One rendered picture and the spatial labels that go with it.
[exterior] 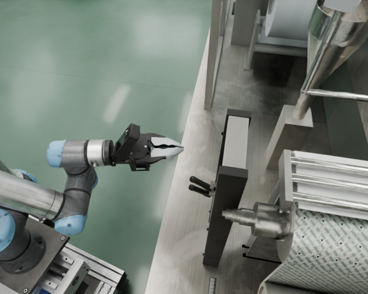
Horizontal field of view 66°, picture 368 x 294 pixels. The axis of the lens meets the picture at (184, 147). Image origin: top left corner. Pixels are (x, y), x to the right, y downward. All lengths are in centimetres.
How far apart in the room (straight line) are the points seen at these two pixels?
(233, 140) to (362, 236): 26
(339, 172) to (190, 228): 60
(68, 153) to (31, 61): 281
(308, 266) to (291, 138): 56
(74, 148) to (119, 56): 257
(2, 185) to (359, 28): 87
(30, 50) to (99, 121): 144
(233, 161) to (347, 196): 19
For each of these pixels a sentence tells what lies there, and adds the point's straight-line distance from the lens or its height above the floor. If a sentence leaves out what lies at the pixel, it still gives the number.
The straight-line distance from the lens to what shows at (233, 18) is 109.
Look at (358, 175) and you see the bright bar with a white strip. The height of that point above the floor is 144.
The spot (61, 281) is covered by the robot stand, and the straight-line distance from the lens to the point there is 118.
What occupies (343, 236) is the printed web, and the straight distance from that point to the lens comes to 54.
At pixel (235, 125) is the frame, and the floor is 144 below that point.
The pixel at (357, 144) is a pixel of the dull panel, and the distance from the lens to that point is 114.
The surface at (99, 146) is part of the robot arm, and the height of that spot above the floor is 125.
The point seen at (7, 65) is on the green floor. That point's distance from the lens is 364.
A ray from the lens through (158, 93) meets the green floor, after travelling 279.
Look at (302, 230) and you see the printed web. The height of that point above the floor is 140.
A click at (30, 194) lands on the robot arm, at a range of 78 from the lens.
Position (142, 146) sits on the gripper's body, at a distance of 77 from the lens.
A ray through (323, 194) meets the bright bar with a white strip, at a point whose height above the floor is 144.
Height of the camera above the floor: 185
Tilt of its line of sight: 52 degrees down
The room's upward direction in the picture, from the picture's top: straight up
